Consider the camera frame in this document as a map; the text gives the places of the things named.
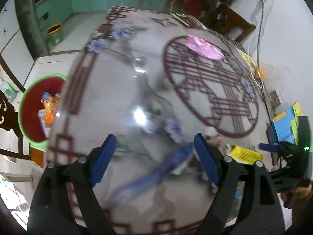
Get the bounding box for yellow medicine box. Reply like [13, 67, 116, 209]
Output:
[230, 145, 263, 165]

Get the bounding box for pink plastic bag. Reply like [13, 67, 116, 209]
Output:
[185, 35, 225, 61]

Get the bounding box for blue foil wrapper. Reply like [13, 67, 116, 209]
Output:
[108, 143, 194, 208]

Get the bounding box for small green yellow bin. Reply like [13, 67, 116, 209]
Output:
[47, 23, 64, 46]

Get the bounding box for dark carved wooden chair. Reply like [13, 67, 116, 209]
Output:
[0, 92, 31, 161]

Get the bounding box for right hand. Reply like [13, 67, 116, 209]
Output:
[280, 181, 312, 225]

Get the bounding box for brown wooden chair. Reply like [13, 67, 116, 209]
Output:
[209, 4, 256, 43]

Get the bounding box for teal kitchen cabinets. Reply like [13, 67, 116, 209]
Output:
[35, 0, 148, 30]

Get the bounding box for green red trash bin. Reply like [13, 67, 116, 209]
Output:
[18, 73, 68, 152]

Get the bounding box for white refrigerator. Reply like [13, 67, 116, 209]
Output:
[1, 0, 34, 85]

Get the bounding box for clear bag orange snacks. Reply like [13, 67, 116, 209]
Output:
[253, 63, 291, 84]

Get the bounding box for brown printed box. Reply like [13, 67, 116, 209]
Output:
[170, 13, 203, 29]

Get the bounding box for blue yellow book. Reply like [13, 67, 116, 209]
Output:
[272, 102, 303, 145]

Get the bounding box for black cable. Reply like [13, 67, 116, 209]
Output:
[256, 0, 274, 133]

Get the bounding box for orange plastic wrapper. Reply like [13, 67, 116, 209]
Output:
[41, 92, 59, 125]

